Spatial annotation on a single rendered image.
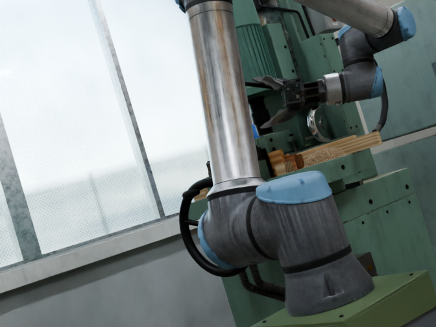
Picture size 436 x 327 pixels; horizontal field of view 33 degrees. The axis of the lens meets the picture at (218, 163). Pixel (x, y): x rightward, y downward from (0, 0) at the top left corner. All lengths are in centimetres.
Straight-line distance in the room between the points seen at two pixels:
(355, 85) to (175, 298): 181
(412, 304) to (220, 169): 50
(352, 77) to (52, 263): 167
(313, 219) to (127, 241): 203
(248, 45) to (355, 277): 102
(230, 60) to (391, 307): 66
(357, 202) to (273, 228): 79
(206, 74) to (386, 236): 92
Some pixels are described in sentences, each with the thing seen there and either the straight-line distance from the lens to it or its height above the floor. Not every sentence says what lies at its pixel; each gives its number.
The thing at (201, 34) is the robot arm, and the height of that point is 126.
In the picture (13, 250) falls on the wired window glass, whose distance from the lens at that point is 333.
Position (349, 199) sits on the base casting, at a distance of 223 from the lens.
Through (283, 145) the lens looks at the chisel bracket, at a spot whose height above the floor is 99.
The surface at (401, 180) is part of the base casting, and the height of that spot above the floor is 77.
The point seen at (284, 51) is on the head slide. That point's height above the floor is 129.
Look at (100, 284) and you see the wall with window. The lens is 341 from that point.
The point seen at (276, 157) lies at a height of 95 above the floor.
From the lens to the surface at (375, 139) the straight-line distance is 212.
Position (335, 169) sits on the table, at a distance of 207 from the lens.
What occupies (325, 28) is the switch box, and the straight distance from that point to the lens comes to 252.
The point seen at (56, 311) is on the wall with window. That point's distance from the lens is 331.
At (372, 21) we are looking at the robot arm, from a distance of 200.
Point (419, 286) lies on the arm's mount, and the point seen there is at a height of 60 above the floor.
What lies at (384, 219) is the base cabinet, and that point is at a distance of 237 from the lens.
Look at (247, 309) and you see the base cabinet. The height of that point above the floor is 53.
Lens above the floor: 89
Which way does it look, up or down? 2 degrees up
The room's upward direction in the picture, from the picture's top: 17 degrees counter-clockwise
